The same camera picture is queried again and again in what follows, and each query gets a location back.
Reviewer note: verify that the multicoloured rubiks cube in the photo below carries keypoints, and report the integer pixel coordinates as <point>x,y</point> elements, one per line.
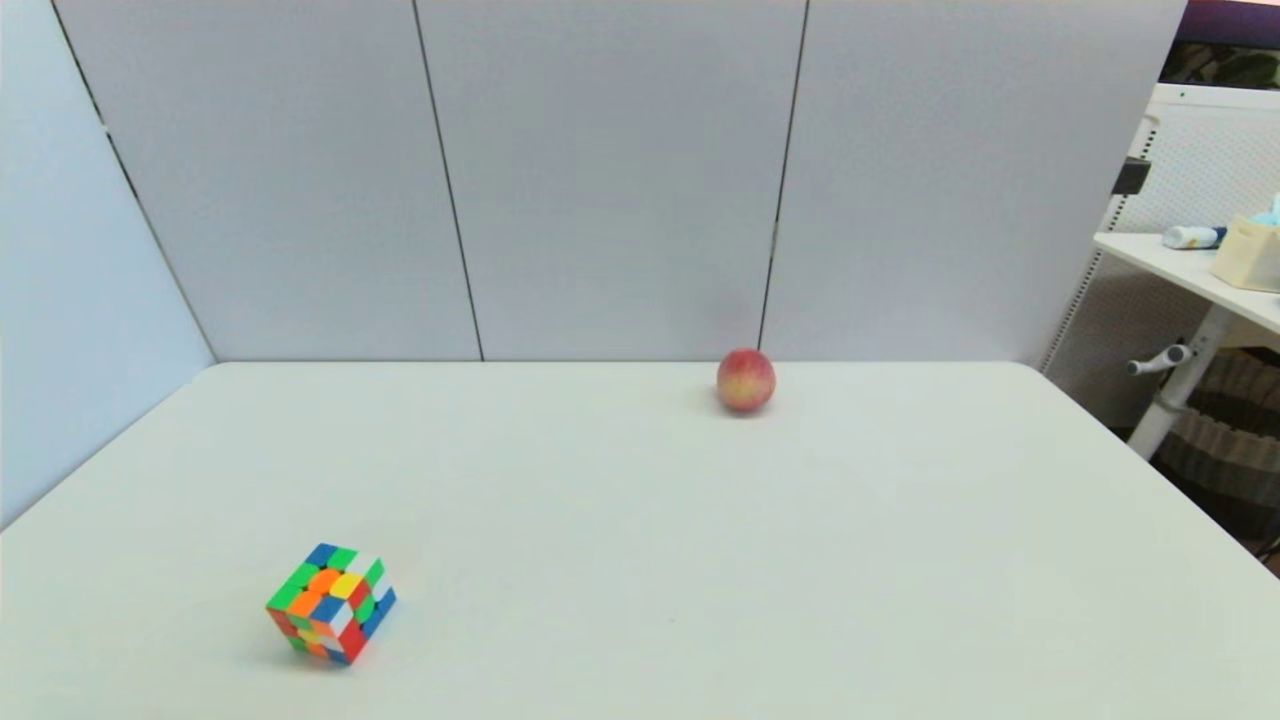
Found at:
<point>330,605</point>

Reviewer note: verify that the red yellow peach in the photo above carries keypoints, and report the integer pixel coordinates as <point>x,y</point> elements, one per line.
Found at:
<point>746,380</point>

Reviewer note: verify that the black clip on pegboard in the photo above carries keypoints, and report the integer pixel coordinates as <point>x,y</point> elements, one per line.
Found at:
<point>1132,177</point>

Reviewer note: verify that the white side desk top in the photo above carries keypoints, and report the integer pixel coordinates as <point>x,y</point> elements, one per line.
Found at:
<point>1180,270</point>

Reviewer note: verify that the white tube with blue cap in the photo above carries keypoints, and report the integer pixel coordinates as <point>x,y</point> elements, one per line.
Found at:
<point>1190,237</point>

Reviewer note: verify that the white pegboard panel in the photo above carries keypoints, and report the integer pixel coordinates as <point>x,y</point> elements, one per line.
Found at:
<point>1200,160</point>

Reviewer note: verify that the striped brown fabric bag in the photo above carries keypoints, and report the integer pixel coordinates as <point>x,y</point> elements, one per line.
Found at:
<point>1230,440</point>

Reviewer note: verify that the cream storage box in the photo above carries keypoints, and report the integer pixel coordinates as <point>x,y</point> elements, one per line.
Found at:
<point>1248,255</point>

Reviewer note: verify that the light blue item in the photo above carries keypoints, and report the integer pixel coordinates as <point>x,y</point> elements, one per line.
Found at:
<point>1270,215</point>

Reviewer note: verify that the dark screen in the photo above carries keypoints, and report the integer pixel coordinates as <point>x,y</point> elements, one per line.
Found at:
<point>1230,40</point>

